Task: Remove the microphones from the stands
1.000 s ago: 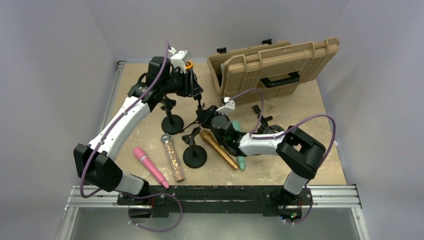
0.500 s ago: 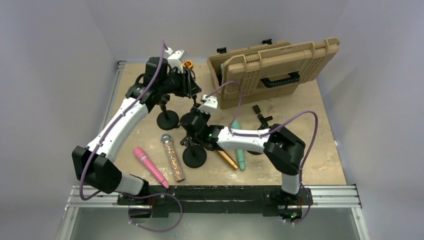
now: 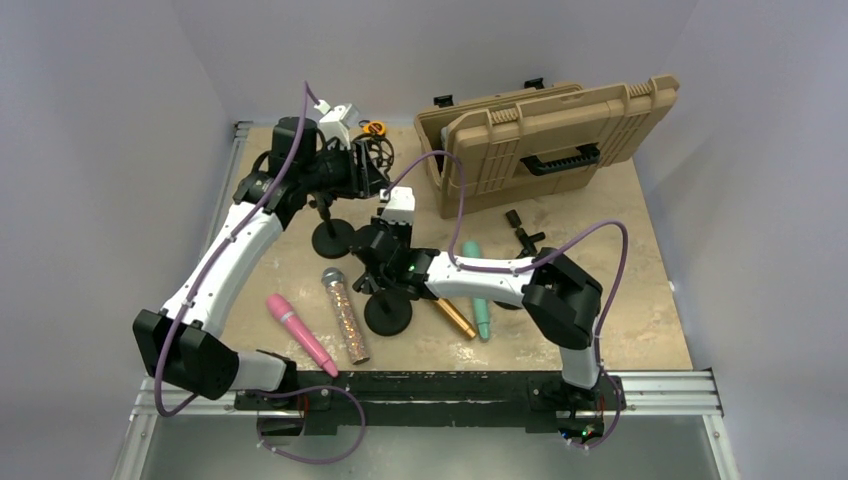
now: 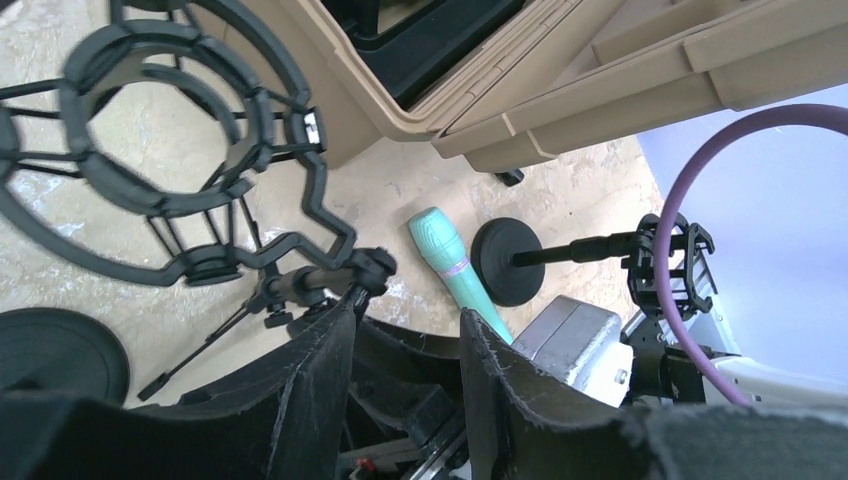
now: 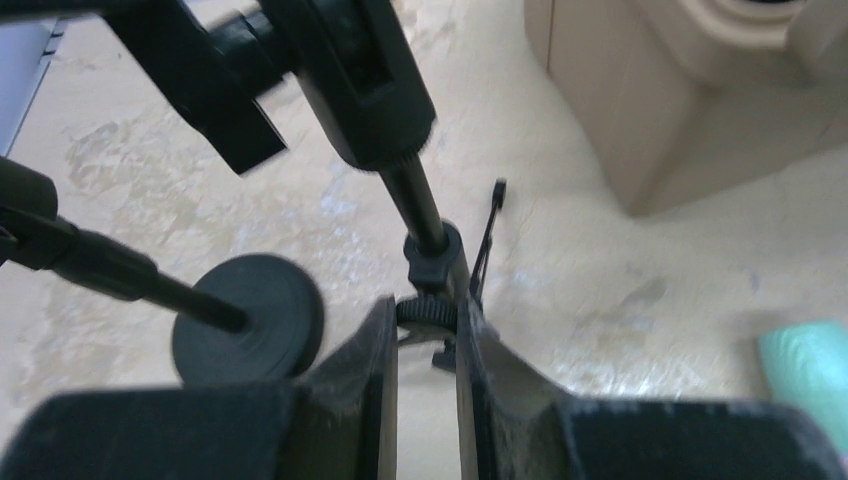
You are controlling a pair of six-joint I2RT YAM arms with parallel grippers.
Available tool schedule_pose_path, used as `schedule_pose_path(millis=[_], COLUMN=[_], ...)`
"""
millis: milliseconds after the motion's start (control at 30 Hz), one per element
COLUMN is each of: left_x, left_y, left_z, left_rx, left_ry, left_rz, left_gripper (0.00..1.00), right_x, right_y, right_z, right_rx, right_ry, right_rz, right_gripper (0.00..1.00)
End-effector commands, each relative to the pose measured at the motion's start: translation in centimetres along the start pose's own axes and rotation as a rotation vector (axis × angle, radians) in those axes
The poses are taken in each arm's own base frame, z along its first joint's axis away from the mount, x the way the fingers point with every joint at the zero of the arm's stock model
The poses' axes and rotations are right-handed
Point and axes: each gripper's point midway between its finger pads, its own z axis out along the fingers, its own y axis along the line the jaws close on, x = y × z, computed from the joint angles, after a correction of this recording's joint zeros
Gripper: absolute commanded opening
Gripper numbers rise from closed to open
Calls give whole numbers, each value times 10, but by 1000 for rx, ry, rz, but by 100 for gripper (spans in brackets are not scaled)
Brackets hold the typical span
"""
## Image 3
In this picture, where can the glitter silver microphone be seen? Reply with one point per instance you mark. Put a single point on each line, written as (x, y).
(334, 282)

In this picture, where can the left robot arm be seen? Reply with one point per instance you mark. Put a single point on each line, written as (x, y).
(180, 343)

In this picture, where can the black aluminium base frame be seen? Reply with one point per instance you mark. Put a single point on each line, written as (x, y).
(403, 417)

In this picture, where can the yellow tape measure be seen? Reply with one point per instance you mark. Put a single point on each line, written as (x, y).
(373, 127)

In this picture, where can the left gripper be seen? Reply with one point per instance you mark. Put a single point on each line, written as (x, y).
(370, 180)

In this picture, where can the pink microphone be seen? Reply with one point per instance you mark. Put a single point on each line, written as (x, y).
(283, 311)

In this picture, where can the teal microphone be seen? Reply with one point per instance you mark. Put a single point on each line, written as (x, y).
(471, 249)

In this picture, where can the tan plastic tool case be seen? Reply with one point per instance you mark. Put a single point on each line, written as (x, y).
(535, 142)

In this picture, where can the black stand for glitter mic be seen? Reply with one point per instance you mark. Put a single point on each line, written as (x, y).
(330, 239)

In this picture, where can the gold microphone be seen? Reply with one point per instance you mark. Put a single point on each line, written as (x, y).
(455, 318)

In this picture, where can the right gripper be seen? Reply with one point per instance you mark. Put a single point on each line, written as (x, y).
(385, 226)

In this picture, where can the black tripod shock mount stand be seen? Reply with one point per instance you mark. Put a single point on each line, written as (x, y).
(381, 150)

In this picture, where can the black stand for gold mic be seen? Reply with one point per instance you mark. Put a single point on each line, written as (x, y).
(388, 310)

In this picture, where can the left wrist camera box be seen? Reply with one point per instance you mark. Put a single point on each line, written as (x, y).
(337, 121)

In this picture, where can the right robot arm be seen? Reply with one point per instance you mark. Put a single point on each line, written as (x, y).
(562, 299)

